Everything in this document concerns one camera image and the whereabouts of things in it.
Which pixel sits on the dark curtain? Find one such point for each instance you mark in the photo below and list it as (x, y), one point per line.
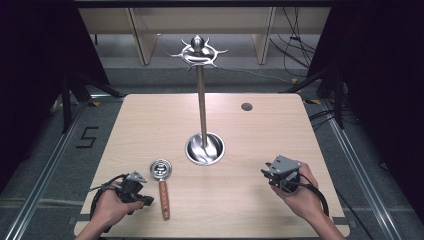
(383, 83)
(36, 66)

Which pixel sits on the person's right hand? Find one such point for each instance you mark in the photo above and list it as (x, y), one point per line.
(301, 200)

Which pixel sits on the metal utensil stand with hooks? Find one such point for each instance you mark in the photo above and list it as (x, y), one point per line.
(201, 100)

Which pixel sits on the black metal stand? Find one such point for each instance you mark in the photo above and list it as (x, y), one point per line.
(71, 96)
(333, 90)

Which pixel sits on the person's left hand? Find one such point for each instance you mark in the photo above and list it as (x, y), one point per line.
(111, 208)

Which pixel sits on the yellow black floor tape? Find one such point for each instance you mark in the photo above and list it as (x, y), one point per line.
(311, 101)

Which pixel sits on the metal floor rail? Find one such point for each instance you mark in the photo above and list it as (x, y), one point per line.
(360, 173)
(43, 173)

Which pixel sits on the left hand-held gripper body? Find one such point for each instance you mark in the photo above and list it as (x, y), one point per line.
(130, 188)

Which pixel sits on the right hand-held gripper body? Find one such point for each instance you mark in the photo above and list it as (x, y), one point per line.
(284, 171)

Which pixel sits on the beige wooden furniture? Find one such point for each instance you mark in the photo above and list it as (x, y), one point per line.
(200, 20)

